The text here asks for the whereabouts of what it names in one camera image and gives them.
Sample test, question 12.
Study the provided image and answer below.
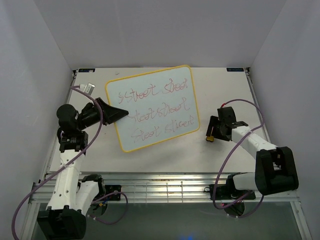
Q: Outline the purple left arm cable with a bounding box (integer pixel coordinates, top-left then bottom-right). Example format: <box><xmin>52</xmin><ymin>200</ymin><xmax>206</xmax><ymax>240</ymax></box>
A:
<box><xmin>11</xmin><ymin>85</ymin><xmax>129</xmax><ymax>240</ymax></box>

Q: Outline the blue table corner label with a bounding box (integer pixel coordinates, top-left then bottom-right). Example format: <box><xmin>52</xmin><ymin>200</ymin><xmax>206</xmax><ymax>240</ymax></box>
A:
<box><xmin>226</xmin><ymin>67</ymin><xmax>245</xmax><ymax>72</ymax></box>

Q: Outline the yellow whiteboard eraser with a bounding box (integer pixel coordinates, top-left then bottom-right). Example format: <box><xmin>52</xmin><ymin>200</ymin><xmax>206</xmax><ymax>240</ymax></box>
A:
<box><xmin>205</xmin><ymin>135</ymin><xmax>215</xmax><ymax>143</ymax></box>

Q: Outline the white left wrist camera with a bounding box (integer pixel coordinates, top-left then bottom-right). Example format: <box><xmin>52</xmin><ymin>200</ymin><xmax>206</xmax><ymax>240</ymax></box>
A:
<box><xmin>79</xmin><ymin>83</ymin><xmax>95</xmax><ymax>95</ymax></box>

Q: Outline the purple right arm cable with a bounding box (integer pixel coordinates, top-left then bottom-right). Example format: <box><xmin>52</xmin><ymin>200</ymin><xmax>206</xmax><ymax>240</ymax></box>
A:
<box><xmin>212</xmin><ymin>98</ymin><xmax>266</xmax><ymax>218</ymax></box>

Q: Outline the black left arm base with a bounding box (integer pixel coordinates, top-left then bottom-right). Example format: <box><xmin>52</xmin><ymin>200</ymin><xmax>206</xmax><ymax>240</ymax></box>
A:
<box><xmin>87</xmin><ymin>185</ymin><xmax>122</xmax><ymax>217</ymax></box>

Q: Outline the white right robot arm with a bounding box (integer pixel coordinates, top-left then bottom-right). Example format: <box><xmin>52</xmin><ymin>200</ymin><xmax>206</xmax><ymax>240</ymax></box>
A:
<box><xmin>107</xmin><ymin>105</ymin><xmax>299</xmax><ymax>199</ymax></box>

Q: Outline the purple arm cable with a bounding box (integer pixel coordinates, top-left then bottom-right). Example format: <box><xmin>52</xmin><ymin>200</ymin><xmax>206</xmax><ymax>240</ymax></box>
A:
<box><xmin>11</xmin><ymin>85</ymin><xmax>129</xmax><ymax>240</ymax></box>
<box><xmin>212</xmin><ymin>98</ymin><xmax>266</xmax><ymax>218</ymax></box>

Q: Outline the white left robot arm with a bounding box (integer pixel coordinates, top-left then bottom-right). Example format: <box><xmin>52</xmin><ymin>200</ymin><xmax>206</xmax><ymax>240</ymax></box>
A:
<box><xmin>37</xmin><ymin>98</ymin><xmax>129</xmax><ymax>240</ymax></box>

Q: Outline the aluminium extrusion frame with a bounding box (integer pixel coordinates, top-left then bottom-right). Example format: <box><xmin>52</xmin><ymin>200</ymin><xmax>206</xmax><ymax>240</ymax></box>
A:
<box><xmin>29</xmin><ymin>67</ymin><xmax>312</xmax><ymax>240</ymax></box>

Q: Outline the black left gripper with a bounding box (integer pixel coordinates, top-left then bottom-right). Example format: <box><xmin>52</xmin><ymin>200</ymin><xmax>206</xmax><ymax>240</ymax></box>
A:
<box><xmin>76</xmin><ymin>97</ymin><xmax>129</xmax><ymax>131</ymax></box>

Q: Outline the yellow framed whiteboard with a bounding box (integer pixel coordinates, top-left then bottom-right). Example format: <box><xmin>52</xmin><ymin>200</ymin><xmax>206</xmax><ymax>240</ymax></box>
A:
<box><xmin>105</xmin><ymin>65</ymin><xmax>200</xmax><ymax>153</ymax></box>

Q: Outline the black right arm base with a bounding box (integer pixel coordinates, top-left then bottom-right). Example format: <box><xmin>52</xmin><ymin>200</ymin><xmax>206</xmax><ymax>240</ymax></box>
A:
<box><xmin>203</xmin><ymin>184</ymin><xmax>256</xmax><ymax>217</ymax></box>

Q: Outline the blue left corner label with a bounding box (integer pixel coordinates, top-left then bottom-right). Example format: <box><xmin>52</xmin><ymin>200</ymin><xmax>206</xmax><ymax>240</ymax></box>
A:
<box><xmin>78</xmin><ymin>68</ymin><xmax>96</xmax><ymax>73</ymax></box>

